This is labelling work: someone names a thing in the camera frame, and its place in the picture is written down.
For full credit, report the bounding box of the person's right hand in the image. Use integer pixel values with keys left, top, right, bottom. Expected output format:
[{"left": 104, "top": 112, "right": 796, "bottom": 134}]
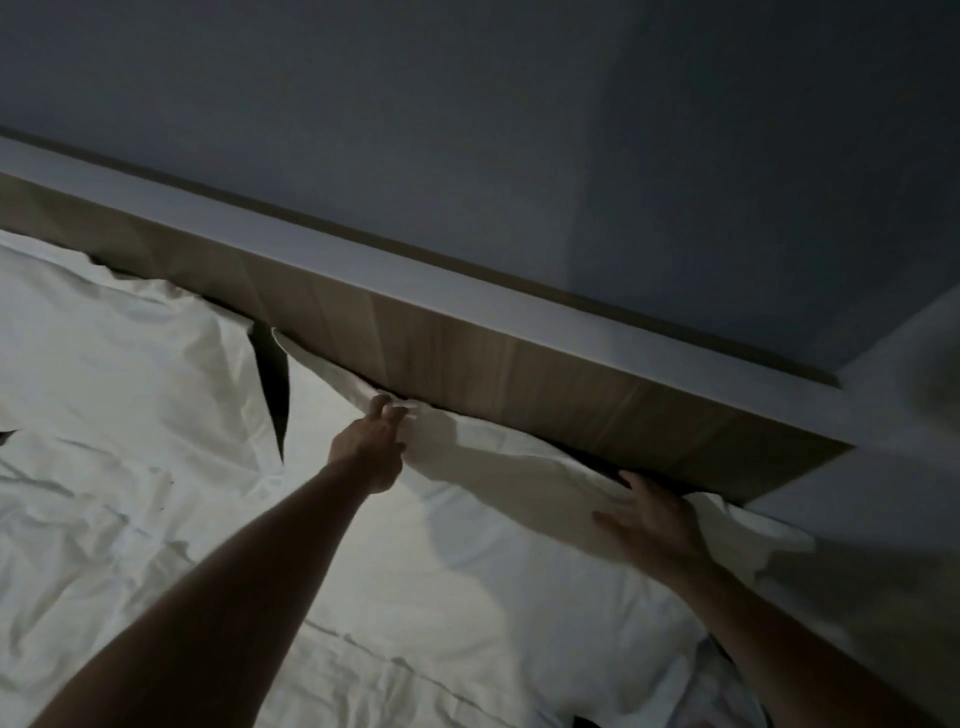
[{"left": 592, "top": 470, "right": 715, "bottom": 595}]

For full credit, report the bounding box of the person's left hand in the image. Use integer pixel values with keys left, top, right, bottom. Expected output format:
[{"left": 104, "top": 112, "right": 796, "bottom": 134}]
[{"left": 327, "top": 393, "right": 412, "bottom": 496}]

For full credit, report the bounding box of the white pillow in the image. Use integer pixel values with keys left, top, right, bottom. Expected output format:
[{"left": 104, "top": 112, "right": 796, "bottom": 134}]
[
  {"left": 0, "top": 228, "right": 290, "bottom": 511},
  {"left": 271, "top": 328, "right": 819, "bottom": 728}
]

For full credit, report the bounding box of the white neighbouring bed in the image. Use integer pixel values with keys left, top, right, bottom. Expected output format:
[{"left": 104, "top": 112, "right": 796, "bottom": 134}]
[{"left": 0, "top": 427, "right": 766, "bottom": 728}]

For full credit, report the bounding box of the person's left forearm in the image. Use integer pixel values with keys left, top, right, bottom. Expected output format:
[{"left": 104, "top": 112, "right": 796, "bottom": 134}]
[{"left": 29, "top": 458, "right": 373, "bottom": 728}]

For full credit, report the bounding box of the person's right forearm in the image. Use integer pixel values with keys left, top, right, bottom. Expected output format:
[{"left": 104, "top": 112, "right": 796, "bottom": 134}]
[{"left": 671, "top": 562, "right": 946, "bottom": 728}]

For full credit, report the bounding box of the wooden headboard with ledge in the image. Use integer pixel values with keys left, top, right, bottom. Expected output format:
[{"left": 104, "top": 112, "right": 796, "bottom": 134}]
[{"left": 0, "top": 131, "right": 856, "bottom": 508}]

